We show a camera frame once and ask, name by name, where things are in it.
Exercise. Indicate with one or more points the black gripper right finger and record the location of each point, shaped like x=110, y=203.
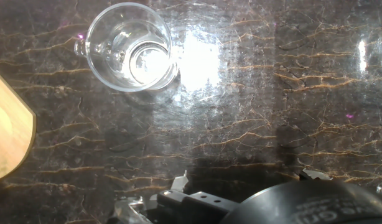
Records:
x=315, y=175

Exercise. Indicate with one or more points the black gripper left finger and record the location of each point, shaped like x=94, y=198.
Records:
x=203, y=205

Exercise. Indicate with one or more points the dark marble pattern mat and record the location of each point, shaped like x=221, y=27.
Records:
x=240, y=124

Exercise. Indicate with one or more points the wooden cup rack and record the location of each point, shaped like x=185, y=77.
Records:
x=7, y=130

